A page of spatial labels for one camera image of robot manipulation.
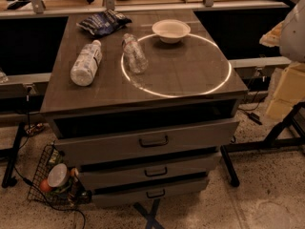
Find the white labelled water bottle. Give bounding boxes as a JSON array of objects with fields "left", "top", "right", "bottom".
[{"left": 70, "top": 40, "right": 102, "bottom": 87}]

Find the silver lidded can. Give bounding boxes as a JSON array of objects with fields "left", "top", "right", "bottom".
[{"left": 48, "top": 163, "right": 70, "bottom": 188}]

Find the orange ball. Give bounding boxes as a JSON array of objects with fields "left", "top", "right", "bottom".
[{"left": 39, "top": 179, "right": 52, "bottom": 193}]

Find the black table leg frame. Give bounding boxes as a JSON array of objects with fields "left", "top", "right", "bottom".
[{"left": 220, "top": 101, "right": 305, "bottom": 187}]

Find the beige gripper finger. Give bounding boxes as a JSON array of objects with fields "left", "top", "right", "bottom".
[
  {"left": 266, "top": 62, "right": 305, "bottom": 121},
  {"left": 259, "top": 22, "right": 283, "bottom": 47}
]

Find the middle grey drawer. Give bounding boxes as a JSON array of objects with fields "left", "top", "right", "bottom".
[{"left": 78, "top": 152, "right": 221, "bottom": 191}]

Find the blue tape cross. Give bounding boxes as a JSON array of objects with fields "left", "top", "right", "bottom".
[{"left": 133, "top": 199, "right": 165, "bottom": 229}]

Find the bottom grey drawer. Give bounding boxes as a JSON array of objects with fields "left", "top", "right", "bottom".
[{"left": 92, "top": 177, "right": 209, "bottom": 208}]

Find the top grey drawer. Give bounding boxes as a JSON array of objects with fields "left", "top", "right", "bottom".
[{"left": 55, "top": 118, "right": 238, "bottom": 167}]

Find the clear water bottle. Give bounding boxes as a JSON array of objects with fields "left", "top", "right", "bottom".
[{"left": 122, "top": 33, "right": 149, "bottom": 74}]

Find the black floor cable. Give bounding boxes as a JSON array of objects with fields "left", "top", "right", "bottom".
[{"left": 12, "top": 165, "right": 87, "bottom": 229}]

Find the grey drawer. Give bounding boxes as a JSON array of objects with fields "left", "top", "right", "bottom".
[
  {"left": 92, "top": 177, "right": 209, "bottom": 208},
  {"left": 78, "top": 152, "right": 221, "bottom": 191},
  {"left": 55, "top": 118, "right": 238, "bottom": 167}
]

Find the black power adapter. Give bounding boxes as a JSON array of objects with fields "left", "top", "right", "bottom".
[{"left": 248, "top": 113, "right": 262, "bottom": 125}]

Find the black left stand leg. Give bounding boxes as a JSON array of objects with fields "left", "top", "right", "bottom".
[{"left": 0, "top": 122, "right": 26, "bottom": 188}]

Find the grey drawer cabinet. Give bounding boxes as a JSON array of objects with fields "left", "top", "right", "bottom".
[{"left": 41, "top": 10, "right": 247, "bottom": 196}]

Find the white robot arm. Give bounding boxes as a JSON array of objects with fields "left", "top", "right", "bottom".
[{"left": 259, "top": 0, "right": 305, "bottom": 120}]

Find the black wire basket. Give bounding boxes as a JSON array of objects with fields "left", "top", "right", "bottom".
[{"left": 28, "top": 145, "right": 92, "bottom": 207}]

